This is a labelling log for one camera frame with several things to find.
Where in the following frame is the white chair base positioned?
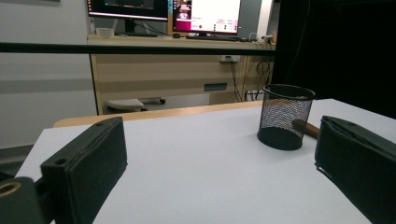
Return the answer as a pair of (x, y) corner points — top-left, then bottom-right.
(106, 98), (146, 113)

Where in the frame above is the black curtain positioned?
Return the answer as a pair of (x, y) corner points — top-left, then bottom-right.
(272, 0), (396, 119)

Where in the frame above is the dark computer monitor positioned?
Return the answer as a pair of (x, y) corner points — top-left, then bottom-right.
(86, 0), (170, 22)

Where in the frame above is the brown wooden brush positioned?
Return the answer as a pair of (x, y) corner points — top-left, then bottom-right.
(292, 119), (321, 140)

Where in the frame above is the white power strip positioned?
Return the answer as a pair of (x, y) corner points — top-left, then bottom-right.
(219, 55), (242, 63)

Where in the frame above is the bundle of desk cables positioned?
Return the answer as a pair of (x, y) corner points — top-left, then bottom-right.
(228, 55), (273, 103)

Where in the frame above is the black horizontal frame bar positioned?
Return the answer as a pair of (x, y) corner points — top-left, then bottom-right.
(0, 41), (278, 57)

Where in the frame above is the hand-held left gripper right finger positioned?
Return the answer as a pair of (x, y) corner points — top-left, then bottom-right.
(314, 115), (396, 224)

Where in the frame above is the black keyboard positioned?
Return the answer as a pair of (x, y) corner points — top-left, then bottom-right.
(185, 35), (243, 42)

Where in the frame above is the black mesh pen holder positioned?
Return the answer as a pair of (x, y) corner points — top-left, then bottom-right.
(257, 83), (317, 152)

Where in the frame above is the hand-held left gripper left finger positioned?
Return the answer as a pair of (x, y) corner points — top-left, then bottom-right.
(40, 117), (128, 224)

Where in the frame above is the clear tape roll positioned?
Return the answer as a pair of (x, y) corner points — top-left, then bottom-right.
(95, 27), (116, 38)

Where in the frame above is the bright computer monitor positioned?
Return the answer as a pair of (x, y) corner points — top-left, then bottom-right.
(172, 0), (242, 35)

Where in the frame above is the light wooden desk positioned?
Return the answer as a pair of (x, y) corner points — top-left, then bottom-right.
(87, 33), (277, 116)

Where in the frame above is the grey desk handle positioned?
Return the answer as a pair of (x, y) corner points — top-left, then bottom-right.
(204, 82), (228, 92)

